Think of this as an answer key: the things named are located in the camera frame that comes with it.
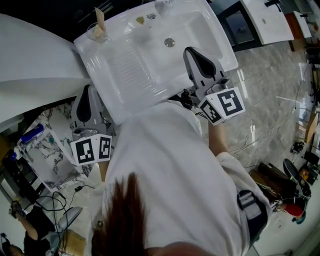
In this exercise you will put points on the black frame stand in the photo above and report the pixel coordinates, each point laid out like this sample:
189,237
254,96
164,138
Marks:
222,10

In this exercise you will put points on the yellow sticker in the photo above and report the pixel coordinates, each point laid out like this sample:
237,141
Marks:
140,20

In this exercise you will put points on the light wooden board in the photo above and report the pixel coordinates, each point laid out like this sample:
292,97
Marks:
312,127

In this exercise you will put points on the black waist-worn device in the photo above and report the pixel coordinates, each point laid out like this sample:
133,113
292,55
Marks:
187,98

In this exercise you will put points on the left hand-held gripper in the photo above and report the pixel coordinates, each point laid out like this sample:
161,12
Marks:
85,151

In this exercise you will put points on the torn brown paper packet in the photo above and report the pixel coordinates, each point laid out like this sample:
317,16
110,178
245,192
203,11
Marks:
100,20

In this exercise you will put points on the blue bottle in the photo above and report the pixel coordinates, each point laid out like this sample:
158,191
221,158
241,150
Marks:
32,133

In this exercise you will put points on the marble patterned cabinet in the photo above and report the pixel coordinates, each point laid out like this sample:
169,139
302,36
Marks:
57,165

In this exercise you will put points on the brown cardboard box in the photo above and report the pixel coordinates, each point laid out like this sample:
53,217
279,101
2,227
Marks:
73,241

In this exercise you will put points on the red plastic object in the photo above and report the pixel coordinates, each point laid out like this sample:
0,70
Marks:
293,210

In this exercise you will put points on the narrow white sink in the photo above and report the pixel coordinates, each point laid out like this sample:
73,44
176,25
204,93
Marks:
272,27

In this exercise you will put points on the black faucet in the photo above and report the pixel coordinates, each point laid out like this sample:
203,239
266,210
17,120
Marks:
272,3

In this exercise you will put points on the person's white shirt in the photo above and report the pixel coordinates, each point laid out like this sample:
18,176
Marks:
175,175

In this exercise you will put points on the person's right forearm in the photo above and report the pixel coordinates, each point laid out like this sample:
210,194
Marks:
217,140

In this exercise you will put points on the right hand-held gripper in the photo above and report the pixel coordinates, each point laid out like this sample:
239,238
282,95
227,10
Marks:
230,102

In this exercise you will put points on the clear glass cup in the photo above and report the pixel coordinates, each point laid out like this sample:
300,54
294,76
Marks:
90,33

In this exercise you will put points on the large white plate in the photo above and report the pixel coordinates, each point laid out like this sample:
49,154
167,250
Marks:
37,62

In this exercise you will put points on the chrome sink drain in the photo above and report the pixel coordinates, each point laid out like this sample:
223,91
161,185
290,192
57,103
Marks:
169,42

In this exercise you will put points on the brown wooden furniture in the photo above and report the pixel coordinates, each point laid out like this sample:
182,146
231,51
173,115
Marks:
295,43

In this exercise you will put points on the person's left forearm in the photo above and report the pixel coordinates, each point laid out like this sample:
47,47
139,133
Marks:
103,172

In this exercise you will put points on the gray sticker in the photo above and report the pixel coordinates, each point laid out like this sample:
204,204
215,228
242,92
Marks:
151,16

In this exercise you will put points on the black round stool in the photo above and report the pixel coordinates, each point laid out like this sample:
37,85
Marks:
291,168

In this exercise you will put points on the white ceramic sink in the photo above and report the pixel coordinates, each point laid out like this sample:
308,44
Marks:
130,70

